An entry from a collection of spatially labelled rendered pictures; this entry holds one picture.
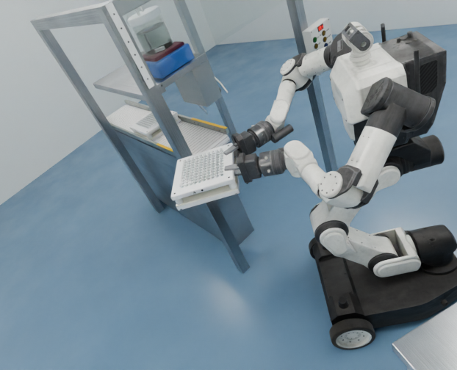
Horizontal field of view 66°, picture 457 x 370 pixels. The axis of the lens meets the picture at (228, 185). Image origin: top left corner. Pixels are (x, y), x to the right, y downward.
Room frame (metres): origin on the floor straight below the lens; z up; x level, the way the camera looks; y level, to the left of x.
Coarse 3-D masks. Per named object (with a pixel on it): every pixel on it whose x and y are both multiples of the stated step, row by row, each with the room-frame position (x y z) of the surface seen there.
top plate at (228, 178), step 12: (228, 144) 1.25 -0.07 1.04; (192, 156) 1.28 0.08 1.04; (228, 156) 1.16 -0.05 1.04; (180, 168) 1.24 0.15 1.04; (180, 180) 1.16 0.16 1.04; (192, 180) 1.12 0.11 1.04; (216, 180) 1.05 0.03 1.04; (228, 180) 1.02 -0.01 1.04; (180, 192) 1.08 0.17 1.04; (192, 192) 1.06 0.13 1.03
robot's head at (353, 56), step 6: (354, 24) 1.04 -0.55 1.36; (360, 24) 1.03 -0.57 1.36; (348, 30) 1.03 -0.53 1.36; (360, 30) 1.00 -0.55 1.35; (366, 30) 1.02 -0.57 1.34; (342, 36) 1.06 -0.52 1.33; (348, 42) 1.03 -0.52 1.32; (354, 54) 1.00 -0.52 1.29; (360, 54) 0.99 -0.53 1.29; (366, 54) 0.99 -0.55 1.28
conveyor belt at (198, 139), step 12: (120, 108) 2.86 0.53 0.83; (132, 108) 2.75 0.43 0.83; (108, 120) 2.72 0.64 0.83; (120, 120) 2.60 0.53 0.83; (132, 120) 2.50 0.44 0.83; (192, 132) 1.92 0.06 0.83; (204, 132) 1.85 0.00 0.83; (216, 132) 1.79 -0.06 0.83; (168, 144) 1.91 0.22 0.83; (192, 144) 1.78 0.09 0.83; (204, 144) 1.72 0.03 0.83; (216, 144) 1.68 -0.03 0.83
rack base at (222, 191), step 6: (234, 162) 1.18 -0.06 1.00; (222, 186) 1.06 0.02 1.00; (228, 186) 1.05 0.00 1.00; (204, 192) 1.08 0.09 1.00; (210, 192) 1.06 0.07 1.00; (216, 192) 1.05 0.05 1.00; (222, 192) 1.03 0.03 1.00; (228, 192) 1.03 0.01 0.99; (234, 192) 1.02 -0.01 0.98; (186, 198) 1.09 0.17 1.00; (192, 198) 1.08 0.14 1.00; (198, 198) 1.06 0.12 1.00; (204, 198) 1.05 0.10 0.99; (210, 198) 1.04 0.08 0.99; (216, 198) 1.04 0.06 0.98; (180, 204) 1.08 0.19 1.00; (186, 204) 1.07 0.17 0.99; (192, 204) 1.06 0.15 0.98; (198, 204) 1.06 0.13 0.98
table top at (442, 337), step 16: (432, 320) 0.40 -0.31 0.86; (448, 320) 0.38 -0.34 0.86; (416, 336) 0.38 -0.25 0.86; (432, 336) 0.36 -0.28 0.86; (448, 336) 0.35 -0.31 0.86; (400, 352) 0.36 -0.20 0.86; (416, 352) 0.35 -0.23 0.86; (432, 352) 0.33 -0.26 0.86; (448, 352) 0.32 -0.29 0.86; (416, 368) 0.32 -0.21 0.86; (432, 368) 0.31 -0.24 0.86; (448, 368) 0.29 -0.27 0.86
